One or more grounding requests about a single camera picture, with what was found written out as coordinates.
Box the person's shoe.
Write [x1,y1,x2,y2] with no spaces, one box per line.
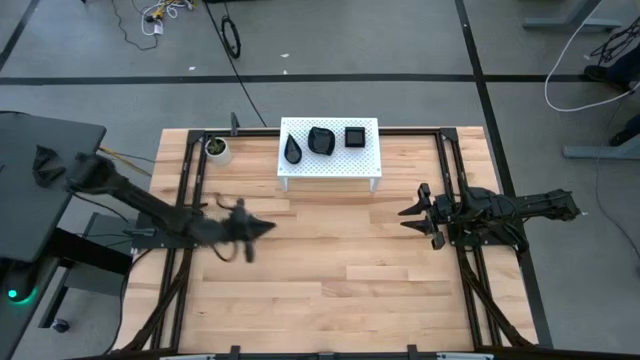
[583,64,629,92]
[608,128,640,148]

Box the yellow cable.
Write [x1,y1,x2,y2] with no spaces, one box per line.
[98,145,153,179]

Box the thin black floor cable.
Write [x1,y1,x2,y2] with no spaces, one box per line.
[109,0,160,52]

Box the grey desk foot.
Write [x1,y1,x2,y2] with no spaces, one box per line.
[562,144,640,160]
[522,0,624,30]

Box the black coiled floor cable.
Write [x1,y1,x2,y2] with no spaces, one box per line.
[202,0,269,129]

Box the black wavy mini plate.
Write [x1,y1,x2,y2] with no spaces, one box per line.
[307,126,336,157]

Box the black desk leg beam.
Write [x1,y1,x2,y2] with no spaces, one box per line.
[47,227,135,277]

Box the crumpled black cloth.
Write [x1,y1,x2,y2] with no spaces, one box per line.
[32,144,67,189]

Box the black square mini plate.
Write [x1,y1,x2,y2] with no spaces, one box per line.
[344,126,367,149]

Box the black side desk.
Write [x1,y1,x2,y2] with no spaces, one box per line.
[0,110,107,264]

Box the black cable bundle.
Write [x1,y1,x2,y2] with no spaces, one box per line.
[589,19,640,64]

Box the black teardrop mini plate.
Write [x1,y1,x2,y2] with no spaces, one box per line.
[283,133,303,165]

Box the white power strip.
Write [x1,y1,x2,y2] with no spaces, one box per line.
[141,0,194,37]

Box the grey desk base plate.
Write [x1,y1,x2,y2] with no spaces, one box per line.
[63,262,126,297]

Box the white perforated shelf riser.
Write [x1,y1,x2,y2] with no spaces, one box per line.
[277,116,384,194]

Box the black desk leg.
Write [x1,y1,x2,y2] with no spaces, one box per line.
[37,269,69,329]

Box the white plant pot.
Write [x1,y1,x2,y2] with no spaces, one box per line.
[203,135,233,168]

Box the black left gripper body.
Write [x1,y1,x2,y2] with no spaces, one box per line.
[209,198,255,264]

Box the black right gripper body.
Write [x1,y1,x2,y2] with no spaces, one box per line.
[418,183,454,250]

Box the white floor cable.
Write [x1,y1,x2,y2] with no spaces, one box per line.
[543,0,640,113]

